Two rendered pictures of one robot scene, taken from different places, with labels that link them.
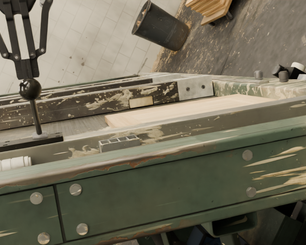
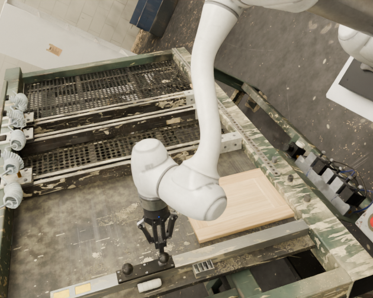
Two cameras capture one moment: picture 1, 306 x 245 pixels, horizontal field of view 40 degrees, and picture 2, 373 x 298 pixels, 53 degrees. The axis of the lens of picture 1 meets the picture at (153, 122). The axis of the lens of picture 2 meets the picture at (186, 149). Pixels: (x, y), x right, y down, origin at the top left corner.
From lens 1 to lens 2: 0.97 m
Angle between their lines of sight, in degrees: 27
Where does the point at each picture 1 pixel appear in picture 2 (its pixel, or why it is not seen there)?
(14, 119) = (111, 174)
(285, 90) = (289, 201)
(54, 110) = not seen: hidden behind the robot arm
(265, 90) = (277, 187)
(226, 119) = (257, 245)
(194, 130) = (240, 252)
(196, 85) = (231, 144)
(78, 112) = not seen: hidden behind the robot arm
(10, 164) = (152, 285)
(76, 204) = not seen: outside the picture
